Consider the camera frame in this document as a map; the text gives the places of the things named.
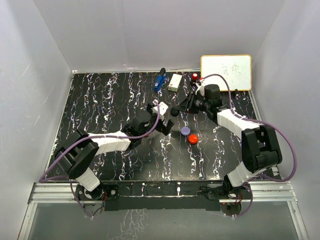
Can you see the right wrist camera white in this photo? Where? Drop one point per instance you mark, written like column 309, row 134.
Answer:
column 200, row 87

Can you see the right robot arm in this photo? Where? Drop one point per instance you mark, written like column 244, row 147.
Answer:
column 260, row 148

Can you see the blue stapler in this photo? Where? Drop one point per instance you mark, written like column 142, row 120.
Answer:
column 160, row 79

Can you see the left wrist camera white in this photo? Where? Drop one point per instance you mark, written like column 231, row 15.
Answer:
column 160, row 108

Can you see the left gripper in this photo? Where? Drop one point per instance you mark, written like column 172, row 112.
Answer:
column 162, row 128

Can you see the black earbud charging case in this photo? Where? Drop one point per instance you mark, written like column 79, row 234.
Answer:
column 174, row 112

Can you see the white whiteboard with wooden frame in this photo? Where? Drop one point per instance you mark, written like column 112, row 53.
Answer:
column 229, row 72

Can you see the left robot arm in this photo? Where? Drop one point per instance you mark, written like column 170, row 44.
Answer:
column 81, row 147

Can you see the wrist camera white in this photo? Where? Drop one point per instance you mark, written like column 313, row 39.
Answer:
column 200, row 87
column 160, row 108

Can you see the white and green box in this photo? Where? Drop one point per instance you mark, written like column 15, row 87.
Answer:
column 174, row 83

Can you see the red button device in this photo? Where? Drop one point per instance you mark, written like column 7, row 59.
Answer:
column 194, row 78

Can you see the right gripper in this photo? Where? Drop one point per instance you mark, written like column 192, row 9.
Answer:
column 187, row 104

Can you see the aluminium frame rail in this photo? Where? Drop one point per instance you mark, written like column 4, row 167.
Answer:
column 263, row 191

